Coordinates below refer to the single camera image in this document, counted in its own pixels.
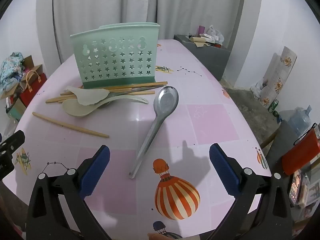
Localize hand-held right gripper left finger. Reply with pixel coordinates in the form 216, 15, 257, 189
26, 145, 110, 240

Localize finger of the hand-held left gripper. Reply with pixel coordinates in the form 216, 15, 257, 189
0, 129, 26, 155

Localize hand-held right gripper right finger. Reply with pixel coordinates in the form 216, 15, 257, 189
207, 144, 293, 240

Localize bamboo chopstick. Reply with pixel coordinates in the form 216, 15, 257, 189
32, 112, 110, 138
46, 91, 155, 103
60, 81, 167, 95
57, 87, 132, 103

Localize beige rice spoon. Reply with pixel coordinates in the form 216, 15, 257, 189
62, 94, 148, 117

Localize translucent white rice paddle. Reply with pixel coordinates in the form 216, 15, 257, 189
64, 85, 110, 105

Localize large metal serving spoon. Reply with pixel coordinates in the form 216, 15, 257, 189
129, 85, 180, 180

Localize green plastic utensil holder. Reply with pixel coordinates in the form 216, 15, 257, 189
70, 22, 160, 89

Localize small metal spoon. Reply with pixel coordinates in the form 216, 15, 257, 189
99, 85, 164, 107

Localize green gift bag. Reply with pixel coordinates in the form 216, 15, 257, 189
5, 97, 27, 121

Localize red gift bag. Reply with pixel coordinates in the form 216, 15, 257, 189
19, 69, 48, 108

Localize pink printed tablecloth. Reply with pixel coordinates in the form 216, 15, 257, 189
2, 39, 273, 240

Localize dark grey cloth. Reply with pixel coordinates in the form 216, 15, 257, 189
271, 120, 298, 166

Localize floral cloth pile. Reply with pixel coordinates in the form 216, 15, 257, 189
0, 52, 26, 92

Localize colourful packet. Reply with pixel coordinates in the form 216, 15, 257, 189
289, 169, 310, 206

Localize red box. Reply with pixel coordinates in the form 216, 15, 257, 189
281, 129, 320, 176

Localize cardboard box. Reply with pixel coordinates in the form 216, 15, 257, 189
22, 55, 43, 80

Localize green can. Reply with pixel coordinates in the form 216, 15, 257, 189
268, 99, 279, 113

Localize clear water jug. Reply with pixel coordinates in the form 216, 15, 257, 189
279, 106, 313, 136

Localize floral printed board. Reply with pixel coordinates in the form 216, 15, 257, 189
251, 46, 298, 107

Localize grey cabinet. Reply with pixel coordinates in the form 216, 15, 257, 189
174, 34, 232, 81

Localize cardboard scraps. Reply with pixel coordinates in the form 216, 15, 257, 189
189, 36, 211, 48

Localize white curtain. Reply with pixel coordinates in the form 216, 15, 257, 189
36, 0, 263, 64

